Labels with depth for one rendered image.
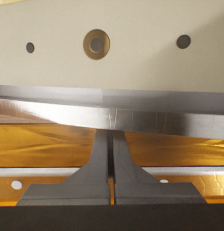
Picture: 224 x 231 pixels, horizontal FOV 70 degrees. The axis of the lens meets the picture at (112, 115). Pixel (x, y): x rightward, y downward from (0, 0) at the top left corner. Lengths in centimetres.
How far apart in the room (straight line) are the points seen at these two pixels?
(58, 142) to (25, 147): 3
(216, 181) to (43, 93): 21
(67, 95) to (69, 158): 6
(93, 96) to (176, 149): 10
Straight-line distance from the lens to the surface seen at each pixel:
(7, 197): 22
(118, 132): 15
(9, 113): 21
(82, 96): 16
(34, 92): 20
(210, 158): 20
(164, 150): 18
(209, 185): 22
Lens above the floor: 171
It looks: 15 degrees up
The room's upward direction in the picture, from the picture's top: 179 degrees counter-clockwise
